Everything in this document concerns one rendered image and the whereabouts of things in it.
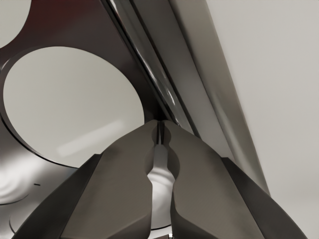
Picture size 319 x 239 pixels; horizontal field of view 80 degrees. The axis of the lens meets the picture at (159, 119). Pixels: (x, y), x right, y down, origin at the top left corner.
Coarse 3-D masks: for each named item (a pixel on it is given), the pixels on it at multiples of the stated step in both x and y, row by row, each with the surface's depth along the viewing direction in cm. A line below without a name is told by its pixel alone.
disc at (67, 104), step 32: (32, 64) 12; (64, 64) 12; (96, 64) 12; (32, 96) 13; (64, 96) 13; (96, 96) 13; (128, 96) 13; (32, 128) 15; (64, 128) 15; (96, 128) 15; (128, 128) 15; (64, 160) 16
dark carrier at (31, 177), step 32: (32, 0) 10; (64, 0) 11; (96, 0) 11; (32, 32) 11; (64, 32) 11; (96, 32) 11; (0, 64) 12; (128, 64) 12; (0, 96) 13; (0, 128) 15; (0, 160) 16; (32, 160) 16; (160, 160) 16; (0, 192) 18; (32, 192) 18; (160, 192) 19; (0, 224) 21; (160, 224) 21
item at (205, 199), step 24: (168, 120) 12; (168, 144) 12; (192, 144) 10; (168, 168) 10; (192, 168) 8; (216, 168) 8; (192, 192) 7; (216, 192) 7; (192, 216) 6; (216, 216) 7; (240, 216) 7
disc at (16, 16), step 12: (0, 0) 11; (12, 0) 11; (24, 0) 11; (0, 12) 11; (12, 12) 11; (24, 12) 11; (0, 24) 11; (12, 24) 11; (0, 36) 11; (12, 36) 11
